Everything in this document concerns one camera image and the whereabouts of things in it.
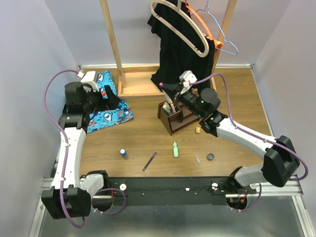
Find beige wooden hanger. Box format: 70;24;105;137
150;0;209;58

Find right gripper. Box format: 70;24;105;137
160;82;204;118

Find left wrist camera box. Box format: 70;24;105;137
80;71;99;92

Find round dark cap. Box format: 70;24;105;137
206;154;214;161

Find wooden clothes rack frame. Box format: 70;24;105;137
99;0;237;98

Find pink red pen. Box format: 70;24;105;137
161;89;176;113

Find brown wooden desk organizer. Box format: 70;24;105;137
158;102;199;136

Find purple thin pen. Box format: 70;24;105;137
142;151;158;172

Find orange plastic hanger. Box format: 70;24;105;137
185;1;224;50

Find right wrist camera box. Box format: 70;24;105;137
179;70;197;83

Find blue wire hanger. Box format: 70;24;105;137
185;0;239;56

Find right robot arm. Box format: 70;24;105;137
159;83;300;194

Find small clear tube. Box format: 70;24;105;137
195;156;200;164

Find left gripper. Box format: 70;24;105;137
82;84;120;113

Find blue shark print cloth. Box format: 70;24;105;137
87;70;134;133

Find mint green highlighter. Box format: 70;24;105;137
167;106;173;114

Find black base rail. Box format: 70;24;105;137
109;176;256;206

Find blue small bottle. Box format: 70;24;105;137
120;149;127;158

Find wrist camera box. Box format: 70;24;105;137
80;71;99;92
179;70;197;83

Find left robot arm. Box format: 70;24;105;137
41;82;120;219

